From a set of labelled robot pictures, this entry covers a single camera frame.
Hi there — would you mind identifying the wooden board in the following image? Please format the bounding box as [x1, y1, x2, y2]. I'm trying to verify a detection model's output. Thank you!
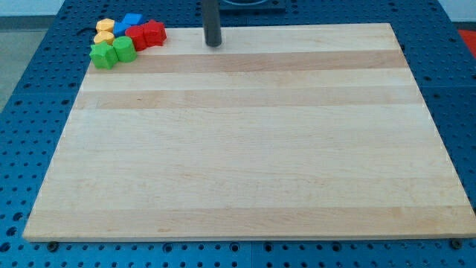
[23, 23, 475, 242]

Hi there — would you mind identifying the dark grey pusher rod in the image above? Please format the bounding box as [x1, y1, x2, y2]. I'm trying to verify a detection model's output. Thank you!
[202, 0, 222, 48]

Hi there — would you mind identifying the blue cube block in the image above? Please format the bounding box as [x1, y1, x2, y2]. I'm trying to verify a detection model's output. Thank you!
[121, 13, 145, 25]

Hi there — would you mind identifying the green star block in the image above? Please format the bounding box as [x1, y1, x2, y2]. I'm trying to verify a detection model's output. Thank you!
[89, 41, 118, 69]

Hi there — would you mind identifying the yellow hexagon block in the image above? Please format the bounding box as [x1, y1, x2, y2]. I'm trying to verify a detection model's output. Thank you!
[96, 18, 115, 33]

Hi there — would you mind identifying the green cylinder block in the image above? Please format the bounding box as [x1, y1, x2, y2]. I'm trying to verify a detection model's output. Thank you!
[112, 36, 137, 63]

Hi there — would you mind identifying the yellow round block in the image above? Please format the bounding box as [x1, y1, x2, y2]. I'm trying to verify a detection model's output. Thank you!
[93, 31, 115, 45]

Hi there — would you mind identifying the blue flat block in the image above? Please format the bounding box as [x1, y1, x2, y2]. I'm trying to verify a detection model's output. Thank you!
[112, 22, 131, 37]

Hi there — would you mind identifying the red cylinder block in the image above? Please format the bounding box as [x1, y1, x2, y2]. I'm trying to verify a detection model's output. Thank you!
[125, 25, 148, 51]

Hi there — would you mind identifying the red star block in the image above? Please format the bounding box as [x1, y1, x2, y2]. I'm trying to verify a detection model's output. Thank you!
[143, 19, 167, 47]

